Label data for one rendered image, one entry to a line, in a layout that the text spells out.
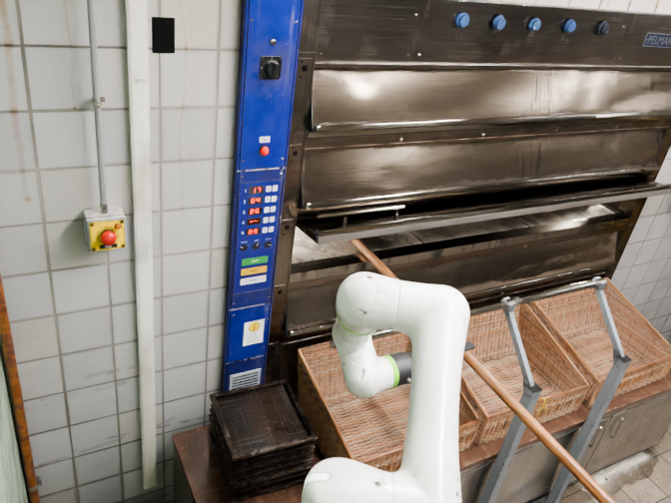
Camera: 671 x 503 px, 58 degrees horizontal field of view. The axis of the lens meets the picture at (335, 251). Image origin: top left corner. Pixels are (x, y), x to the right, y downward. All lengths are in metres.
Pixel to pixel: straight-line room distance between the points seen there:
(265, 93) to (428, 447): 1.04
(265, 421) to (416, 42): 1.31
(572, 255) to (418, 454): 2.03
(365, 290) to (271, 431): 0.92
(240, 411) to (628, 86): 1.97
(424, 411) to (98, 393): 1.26
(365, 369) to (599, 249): 1.81
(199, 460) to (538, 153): 1.72
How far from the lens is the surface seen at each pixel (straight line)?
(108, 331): 2.01
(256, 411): 2.12
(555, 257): 2.99
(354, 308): 1.26
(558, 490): 3.07
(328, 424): 2.22
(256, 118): 1.75
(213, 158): 1.79
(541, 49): 2.35
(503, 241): 2.65
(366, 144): 2.00
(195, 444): 2.32
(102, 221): 1.71
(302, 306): 2.22
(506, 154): 2.43
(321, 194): 1.97
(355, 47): 1.88
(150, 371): 2.14
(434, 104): 2.08
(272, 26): 1.70
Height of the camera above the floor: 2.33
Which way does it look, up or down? 31 degrees down
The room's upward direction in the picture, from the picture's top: 9 degrees clockwise
